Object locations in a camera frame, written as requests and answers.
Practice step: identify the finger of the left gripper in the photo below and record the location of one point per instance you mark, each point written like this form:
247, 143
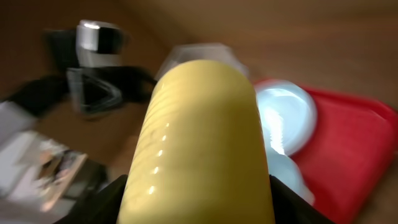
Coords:
96, 90

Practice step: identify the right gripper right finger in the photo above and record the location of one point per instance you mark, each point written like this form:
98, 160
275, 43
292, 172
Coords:
289, 208

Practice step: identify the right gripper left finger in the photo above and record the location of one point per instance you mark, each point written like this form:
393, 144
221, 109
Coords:
103, 208

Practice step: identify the yellow cup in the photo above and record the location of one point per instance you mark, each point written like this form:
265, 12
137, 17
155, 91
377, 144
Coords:
200, 156

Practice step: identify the light blue rice bowl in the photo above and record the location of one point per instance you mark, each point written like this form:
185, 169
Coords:
287, 171

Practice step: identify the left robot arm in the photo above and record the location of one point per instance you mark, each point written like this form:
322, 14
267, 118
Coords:
48, 99

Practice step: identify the clear plastic waste bin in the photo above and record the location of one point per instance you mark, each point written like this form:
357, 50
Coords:
208, 51

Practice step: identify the red serving tray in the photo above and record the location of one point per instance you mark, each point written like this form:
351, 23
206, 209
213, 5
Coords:
352, 146

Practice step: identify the light blue plate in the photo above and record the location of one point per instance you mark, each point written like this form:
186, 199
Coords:
288, 116

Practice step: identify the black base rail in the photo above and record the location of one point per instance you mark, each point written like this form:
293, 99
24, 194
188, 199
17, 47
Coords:
41, 179

